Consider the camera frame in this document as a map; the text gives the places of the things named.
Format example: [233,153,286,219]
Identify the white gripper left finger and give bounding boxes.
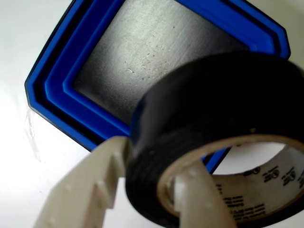
[33,136,131,228]

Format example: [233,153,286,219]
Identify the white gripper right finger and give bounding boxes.
[172,159,238,228]

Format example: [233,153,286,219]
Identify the black tape roll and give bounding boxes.
[125,51,304,228]

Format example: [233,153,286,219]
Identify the blue box with black bottom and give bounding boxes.
[24,0,292,176]

